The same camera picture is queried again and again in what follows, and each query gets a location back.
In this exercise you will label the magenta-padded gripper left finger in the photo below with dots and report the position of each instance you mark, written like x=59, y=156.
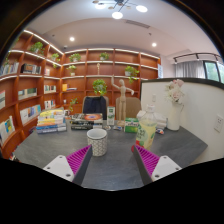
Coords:
x=61, y=166

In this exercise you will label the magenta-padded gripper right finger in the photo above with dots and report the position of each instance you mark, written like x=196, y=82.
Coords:
x=163, y=166

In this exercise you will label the clear drink bottle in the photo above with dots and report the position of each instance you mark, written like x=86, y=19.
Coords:
x=146, y=131

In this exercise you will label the small orange and blue ornament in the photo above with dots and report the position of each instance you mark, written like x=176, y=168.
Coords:
x=160, y=131

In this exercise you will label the white mug with triangle pattern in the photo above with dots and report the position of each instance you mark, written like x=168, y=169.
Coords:
x=97, y=143

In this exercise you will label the white vase with pale flowers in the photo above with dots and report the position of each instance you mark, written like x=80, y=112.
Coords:
x=174, y=116

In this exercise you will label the short green box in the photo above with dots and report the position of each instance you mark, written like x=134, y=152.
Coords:
x=131, y=125

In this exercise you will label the beige chair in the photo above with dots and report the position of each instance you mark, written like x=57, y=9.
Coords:
x=133, y=106

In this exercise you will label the white desk partition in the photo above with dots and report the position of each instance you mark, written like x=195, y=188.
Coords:
x=200, y=110

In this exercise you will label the dark office chair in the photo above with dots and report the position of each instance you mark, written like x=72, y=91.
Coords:
x=95, y=106

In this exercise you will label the tall green and white carton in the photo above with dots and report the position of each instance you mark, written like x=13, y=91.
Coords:
x=111, y=115

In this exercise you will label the wooden artist mannequin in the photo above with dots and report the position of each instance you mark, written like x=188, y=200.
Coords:
x=122, y=96

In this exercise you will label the wooden shelf unit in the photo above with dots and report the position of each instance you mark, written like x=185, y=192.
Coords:
x=76, y=83

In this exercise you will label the white curtain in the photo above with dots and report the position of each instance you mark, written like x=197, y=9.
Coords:
x=190, y=69

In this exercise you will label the window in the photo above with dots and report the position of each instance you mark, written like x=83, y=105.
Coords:
x=213, y=71

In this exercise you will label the ceiling air vent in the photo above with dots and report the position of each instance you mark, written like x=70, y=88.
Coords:
x=137, y=24

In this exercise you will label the branching globe ceiling lamp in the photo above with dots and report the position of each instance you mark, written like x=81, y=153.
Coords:
x=117, y=15

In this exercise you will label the white wall socket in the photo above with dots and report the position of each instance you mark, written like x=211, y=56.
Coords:
x=219, y=123

